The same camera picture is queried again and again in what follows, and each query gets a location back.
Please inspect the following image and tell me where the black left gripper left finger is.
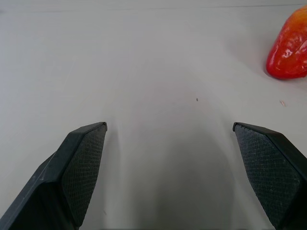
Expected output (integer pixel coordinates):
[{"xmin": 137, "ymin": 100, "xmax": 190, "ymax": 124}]
[{"xmin": 0, "ymin": 122, "xmax": 108, "ymax": 230}]

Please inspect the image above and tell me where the red orange plastic pepper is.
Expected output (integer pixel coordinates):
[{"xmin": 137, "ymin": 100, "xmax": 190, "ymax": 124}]
[{"xmin": 265, "ymin": 5, "xmax": 307, "ymax": 80}]

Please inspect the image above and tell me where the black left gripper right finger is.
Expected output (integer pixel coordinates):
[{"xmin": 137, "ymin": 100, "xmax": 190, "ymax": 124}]
[{"xmin": 233, "ymin": 122, "xmax": 307, "ymax": 230}]

